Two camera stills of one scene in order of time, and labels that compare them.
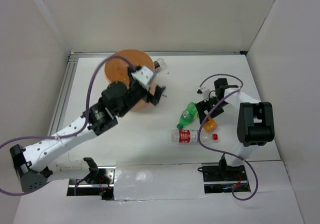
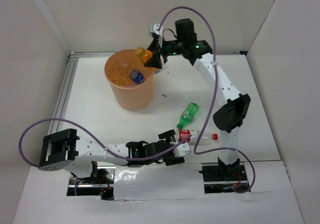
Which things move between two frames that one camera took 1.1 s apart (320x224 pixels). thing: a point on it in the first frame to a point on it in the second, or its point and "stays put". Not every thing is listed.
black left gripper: [154, 98] to [171, 160]
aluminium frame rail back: [90, 55] stays put
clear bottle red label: [190, 136] stays put
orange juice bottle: [210, 125] to [144, 55]
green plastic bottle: [188, 115] stays put
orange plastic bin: [116, 70] stays put
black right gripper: [202, 106] to [155, 47]
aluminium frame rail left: [57, 121] stays put
